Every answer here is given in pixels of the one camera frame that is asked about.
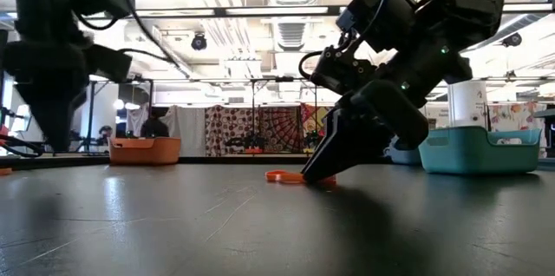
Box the black table mat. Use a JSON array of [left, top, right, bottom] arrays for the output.
[[0, 162, 555, 276]]

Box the silver ventilation duct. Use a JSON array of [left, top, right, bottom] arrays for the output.
[[466, 11, 555, 51], [264, 0, 324, 54]]

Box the white round pillar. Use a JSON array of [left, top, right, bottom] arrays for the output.
[[447, 80, 489, 128]]

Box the floral hanging cloth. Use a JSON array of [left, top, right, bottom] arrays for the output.
[[487, 102, 548, 134]]

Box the black background robot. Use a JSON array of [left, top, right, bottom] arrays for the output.
[[225, 133, 269, 152]]

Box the brown circle-patterned tapestry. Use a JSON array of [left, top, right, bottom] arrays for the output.
[[205, 105, 261, 158]]

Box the person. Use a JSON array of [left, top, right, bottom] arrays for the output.
[[139, 108, 171, 139]]

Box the white hanging sheet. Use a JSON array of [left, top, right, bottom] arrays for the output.
[[175, 106, 207, 158]]

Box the colourful geometric tapestry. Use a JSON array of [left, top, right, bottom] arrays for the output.
[[301, 102, 333, 147]]

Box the grey desk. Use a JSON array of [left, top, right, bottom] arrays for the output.
[[532, 108, 555, 158]]

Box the black ceiling spotlight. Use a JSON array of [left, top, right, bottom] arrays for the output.
[[191, 32, 208, 52], [502, 31, 524, 49]]

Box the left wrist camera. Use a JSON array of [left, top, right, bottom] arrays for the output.
[[84, 43, 134, 85]]

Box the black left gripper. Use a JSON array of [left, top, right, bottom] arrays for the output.
[[2, 39, 95, 152]]

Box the teal plastic basket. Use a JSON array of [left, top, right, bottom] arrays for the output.
[[418, 126, 543, 176]]

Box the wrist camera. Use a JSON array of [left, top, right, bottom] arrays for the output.
[[310, 0, 417, 95], [84, 43, 134, 85]]

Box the red mandala tapestry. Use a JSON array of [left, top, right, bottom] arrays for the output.
[[258, 106, 303, 155]]

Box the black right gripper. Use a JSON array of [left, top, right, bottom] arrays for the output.
[[302, 28, 473, 183]]

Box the white computer monitor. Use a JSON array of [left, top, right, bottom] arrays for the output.
[[8, 104, 32, 134]]

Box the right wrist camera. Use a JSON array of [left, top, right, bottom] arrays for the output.
[[310, 0, 417, 95]]

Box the black overhead light bar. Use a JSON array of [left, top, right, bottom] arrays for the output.
[[0, 3, 555, 20]]

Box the orange plastic basket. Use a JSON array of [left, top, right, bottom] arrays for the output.
[[108, 136, 182, 167]]

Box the black pipe rack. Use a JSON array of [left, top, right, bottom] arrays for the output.
[[84, 76, 320, 155]]

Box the blue-grey plastic basket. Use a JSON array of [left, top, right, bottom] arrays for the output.
[[383, 136, 421, 165]]

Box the white hanging cloth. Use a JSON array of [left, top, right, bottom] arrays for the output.
[[125, 104, 151, 138]]

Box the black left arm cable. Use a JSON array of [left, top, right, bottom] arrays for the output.
[[73, 0, 192, 80]]

